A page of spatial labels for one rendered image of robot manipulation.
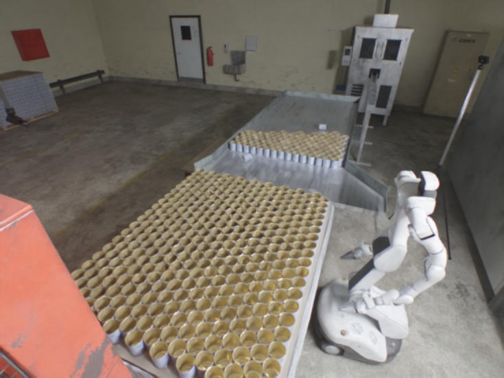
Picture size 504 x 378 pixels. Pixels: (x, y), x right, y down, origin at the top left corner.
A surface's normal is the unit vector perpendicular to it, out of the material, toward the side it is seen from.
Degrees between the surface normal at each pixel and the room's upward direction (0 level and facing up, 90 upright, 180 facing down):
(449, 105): 90
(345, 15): 90
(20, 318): 90
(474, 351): 0
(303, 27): 90
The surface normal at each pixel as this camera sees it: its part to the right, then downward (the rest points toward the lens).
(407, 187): -0.27, 0.54
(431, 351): 0.00, -0.83
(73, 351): 0.93, 0.21
